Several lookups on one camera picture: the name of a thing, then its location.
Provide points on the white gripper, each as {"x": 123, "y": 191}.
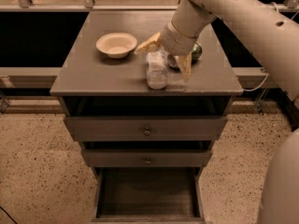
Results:
{"x": 176, "y": 41}

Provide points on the clear blue plastic bottle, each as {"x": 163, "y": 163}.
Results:
{"x": 156, "y": 70}

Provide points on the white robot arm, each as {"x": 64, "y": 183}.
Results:
{"x": 273, "y": 40}

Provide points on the grey wooden drawer cabinet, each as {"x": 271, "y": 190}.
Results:
{"x": 90, "y": 84}

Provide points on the grey middle drawer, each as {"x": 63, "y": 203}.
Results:
{"x": 145, "y": 158}

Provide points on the grey open bottom drawer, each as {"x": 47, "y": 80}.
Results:
{"x": 148, "y": 196}

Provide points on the crushed green soda can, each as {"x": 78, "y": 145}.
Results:
{"x": 197, "y": 51}

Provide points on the beige paper bowl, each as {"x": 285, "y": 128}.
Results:
{"x": 116, "y": 45}

